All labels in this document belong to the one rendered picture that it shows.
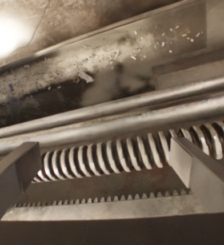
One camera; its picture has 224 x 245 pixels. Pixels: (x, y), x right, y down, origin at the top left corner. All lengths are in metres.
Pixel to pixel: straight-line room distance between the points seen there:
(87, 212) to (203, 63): 0.37
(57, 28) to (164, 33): 0.58
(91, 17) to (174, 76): 0.55
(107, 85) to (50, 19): 0.51
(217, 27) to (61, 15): 0.64
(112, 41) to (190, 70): 0.19
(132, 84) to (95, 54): 0.13
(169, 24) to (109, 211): 0.40
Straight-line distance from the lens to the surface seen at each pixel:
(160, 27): 0.46
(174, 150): 0.16
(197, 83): 0.29
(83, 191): 0.30
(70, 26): 0.90
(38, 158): 0.17
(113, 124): 0.24
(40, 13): 0.94
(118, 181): 0.28
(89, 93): 0.53
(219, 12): 0.49
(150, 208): 0.23
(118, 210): 0.24
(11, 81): 0.61
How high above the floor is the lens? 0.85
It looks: 51 degrees down
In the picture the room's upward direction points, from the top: 172 degrees counter-clockwise
